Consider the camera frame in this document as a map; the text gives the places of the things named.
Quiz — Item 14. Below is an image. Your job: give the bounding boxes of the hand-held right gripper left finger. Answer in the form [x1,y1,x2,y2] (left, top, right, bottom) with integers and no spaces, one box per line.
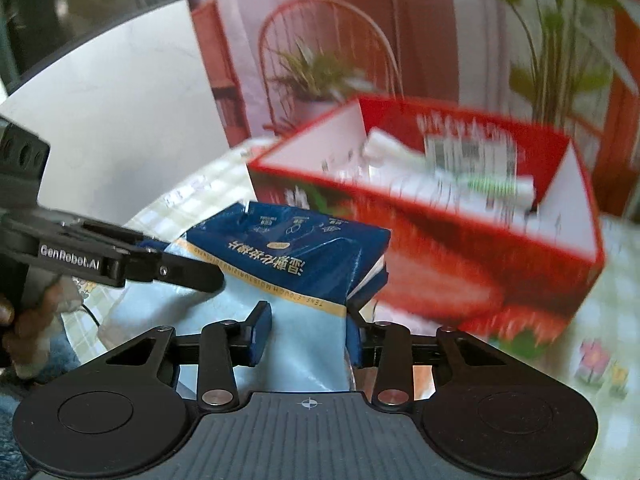
[102,301,273,408]

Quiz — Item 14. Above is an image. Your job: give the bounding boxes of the white green print tissue pack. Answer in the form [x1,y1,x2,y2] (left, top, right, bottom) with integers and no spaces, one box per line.
[400,157,538,213]

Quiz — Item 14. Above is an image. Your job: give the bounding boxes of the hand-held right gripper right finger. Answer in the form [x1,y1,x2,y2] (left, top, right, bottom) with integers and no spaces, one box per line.
[345,306,507,408]

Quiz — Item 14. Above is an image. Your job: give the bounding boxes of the blue tissue pack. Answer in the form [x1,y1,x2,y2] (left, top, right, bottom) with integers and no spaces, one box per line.
[99,201,392,394]

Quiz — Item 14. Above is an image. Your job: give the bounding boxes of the red cardboard box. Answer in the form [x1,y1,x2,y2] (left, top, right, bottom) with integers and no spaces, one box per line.
[246,96,607,357]

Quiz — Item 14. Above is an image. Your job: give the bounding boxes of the dark glass window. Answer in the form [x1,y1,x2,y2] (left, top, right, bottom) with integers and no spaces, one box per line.
[0,0,187,97]

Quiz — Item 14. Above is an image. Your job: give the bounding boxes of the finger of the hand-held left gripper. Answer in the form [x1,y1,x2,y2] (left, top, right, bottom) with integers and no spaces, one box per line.
[120,240,226,295]

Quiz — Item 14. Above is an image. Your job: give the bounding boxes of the person's left hand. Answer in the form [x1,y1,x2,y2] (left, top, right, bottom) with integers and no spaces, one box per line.
[0,277,85,382]

